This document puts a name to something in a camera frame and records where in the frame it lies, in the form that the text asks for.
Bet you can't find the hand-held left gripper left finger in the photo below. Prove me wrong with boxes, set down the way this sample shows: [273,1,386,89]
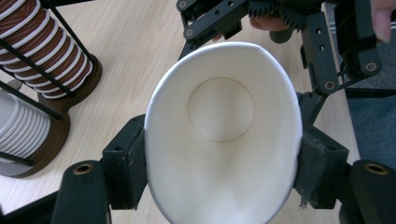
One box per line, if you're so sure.
[102,113,149,211]

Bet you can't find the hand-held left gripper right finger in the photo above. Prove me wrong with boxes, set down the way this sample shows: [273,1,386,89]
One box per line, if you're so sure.
[293,123,350,210]

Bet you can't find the dark brown wooden cup holder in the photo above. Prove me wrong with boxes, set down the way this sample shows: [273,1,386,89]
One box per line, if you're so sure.
[0,0,104,179]

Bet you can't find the single white paper cup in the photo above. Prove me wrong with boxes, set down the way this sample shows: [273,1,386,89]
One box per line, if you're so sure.
[144,41,304,224]

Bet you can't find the stack of brown paper cups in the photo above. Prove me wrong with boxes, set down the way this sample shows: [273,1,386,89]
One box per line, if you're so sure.
[0,0,94,100]

